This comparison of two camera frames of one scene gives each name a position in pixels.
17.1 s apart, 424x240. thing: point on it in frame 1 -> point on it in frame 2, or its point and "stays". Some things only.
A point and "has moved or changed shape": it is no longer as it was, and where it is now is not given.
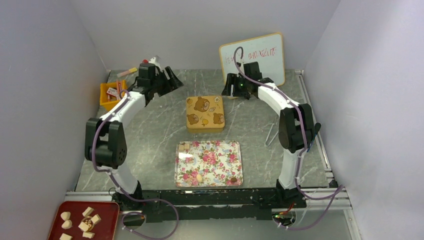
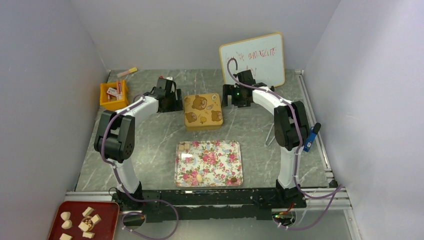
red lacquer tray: x=85 y=220 stays
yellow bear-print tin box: x=207 y=112 stays
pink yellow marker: x=133 y=70 stays
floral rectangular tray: x=217 y=162 stays
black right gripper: x=233 y=85 -> x=230 y=98
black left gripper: x=171 y=84 -> x=177 y=105
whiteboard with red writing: x=267 y=51 stays
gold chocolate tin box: x=205 y=130 has moved or changed shape
